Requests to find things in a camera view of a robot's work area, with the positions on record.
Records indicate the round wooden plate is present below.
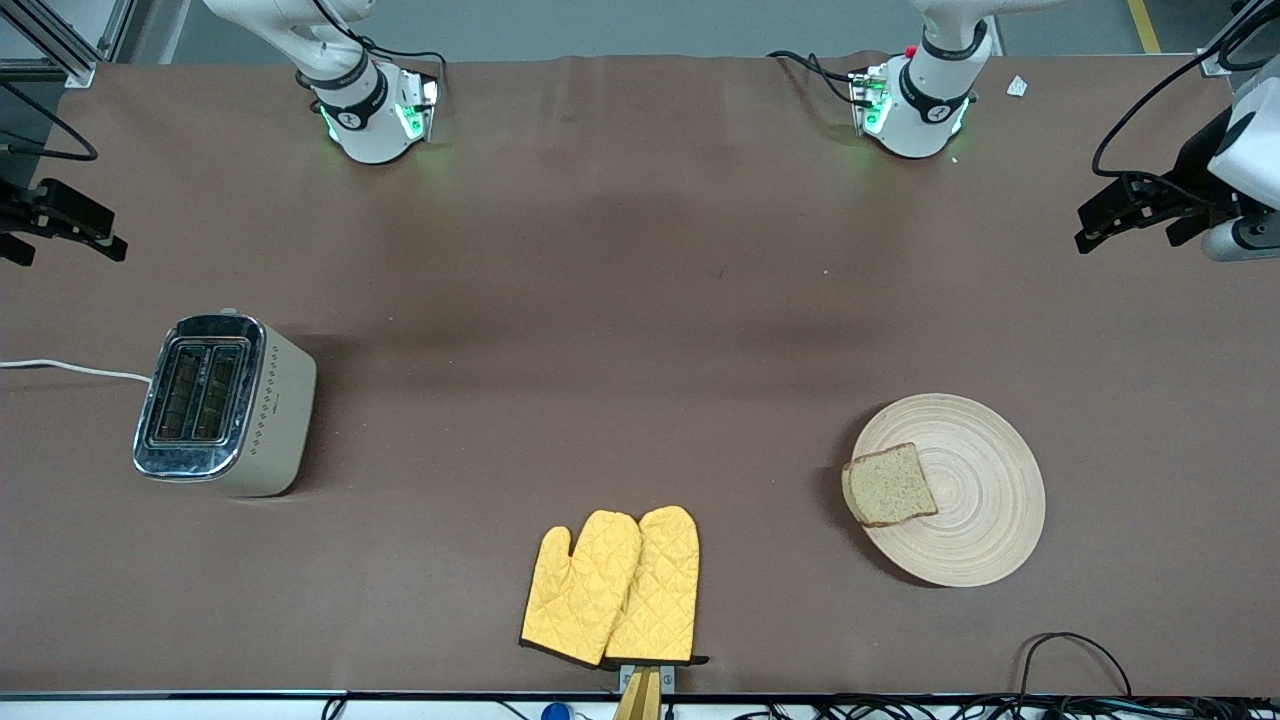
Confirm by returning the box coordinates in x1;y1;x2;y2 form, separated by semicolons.
850;393;1047;588

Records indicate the brown bread slice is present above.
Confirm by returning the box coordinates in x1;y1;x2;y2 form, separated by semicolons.
841;442;939;528

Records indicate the beige chrome two-slot toaster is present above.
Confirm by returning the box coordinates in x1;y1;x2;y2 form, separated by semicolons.
133;308;318;498

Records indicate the green lit base connector plate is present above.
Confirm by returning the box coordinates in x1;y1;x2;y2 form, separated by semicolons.
850;64;891;137
395;66;442;143

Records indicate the brown table cover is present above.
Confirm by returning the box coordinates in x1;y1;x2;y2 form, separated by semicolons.
0;50;1280;698

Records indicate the yellow quilted oven mitt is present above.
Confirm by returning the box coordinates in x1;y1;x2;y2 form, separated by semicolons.
520;510;642;669
605;505;709;666

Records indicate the wooden stick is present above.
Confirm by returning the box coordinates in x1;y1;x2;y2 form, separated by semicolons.
612;668;663;720

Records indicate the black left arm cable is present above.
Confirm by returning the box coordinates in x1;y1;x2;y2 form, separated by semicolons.
1092;0;1280;191

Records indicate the white toaster power cord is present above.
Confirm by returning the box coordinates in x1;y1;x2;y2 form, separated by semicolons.
0;358;151;384

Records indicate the aluminium frame profile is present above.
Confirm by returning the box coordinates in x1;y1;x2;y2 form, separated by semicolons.
0;0;136;89
1198;0;1280;77

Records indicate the black base cable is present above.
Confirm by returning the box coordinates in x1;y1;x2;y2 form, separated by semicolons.
767;50;863;107
358;38;449;101

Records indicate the black looped cable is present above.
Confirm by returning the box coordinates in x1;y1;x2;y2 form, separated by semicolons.
1019;631;1134;701

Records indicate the black cable bundle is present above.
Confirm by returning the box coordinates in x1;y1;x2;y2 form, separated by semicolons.
740;694;1280;720

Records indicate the grey metal bracket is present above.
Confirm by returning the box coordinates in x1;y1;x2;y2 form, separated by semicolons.
619;662;677;697

